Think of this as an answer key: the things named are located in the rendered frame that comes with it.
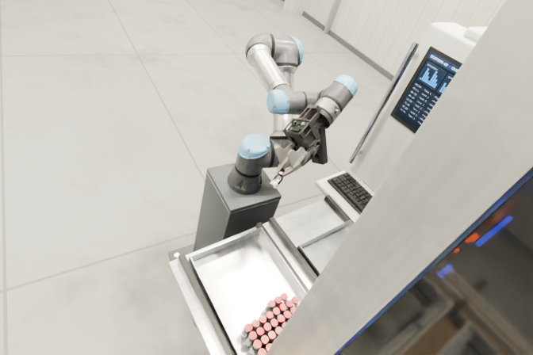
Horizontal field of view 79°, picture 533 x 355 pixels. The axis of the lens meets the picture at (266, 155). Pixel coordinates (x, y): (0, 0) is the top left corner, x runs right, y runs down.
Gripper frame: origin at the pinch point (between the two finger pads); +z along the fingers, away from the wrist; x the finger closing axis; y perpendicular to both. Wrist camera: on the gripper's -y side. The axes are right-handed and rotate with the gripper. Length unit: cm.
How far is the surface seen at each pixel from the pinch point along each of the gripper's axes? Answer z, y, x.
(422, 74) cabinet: -70, -22, 2
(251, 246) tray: 18.0, -22.6, -15.9
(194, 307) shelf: 41.5, -12.7, -9.3
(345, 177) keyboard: -38, -57, -29
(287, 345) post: 31.6, 11.3, 35.5
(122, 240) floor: 52, -45, -128
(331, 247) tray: 0.4, -42.2, -3.5
